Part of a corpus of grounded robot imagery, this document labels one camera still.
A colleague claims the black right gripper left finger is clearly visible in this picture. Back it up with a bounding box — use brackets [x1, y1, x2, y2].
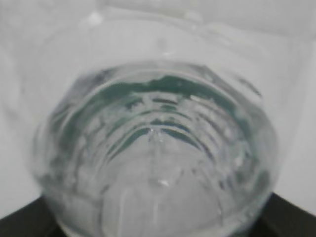
[0, 197, 66, 237]

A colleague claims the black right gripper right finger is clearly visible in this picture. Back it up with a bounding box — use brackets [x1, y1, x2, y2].
[249, 194, 316, 237]

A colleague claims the clear green-label water bottle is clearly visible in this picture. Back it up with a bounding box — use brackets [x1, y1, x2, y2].
[33, 0, 297, 237]

